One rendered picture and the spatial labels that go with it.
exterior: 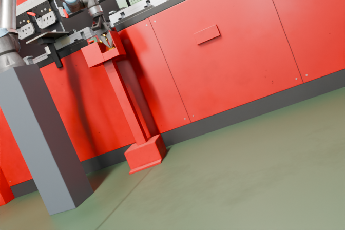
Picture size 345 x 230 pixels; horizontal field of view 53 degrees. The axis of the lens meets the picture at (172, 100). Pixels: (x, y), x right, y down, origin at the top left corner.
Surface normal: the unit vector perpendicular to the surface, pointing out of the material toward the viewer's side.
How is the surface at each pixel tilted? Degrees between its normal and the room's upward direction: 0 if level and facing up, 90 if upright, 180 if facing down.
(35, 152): 90
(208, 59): 90
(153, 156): 90
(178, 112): 90
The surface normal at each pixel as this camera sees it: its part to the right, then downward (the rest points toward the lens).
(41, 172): -0.30, 0.21
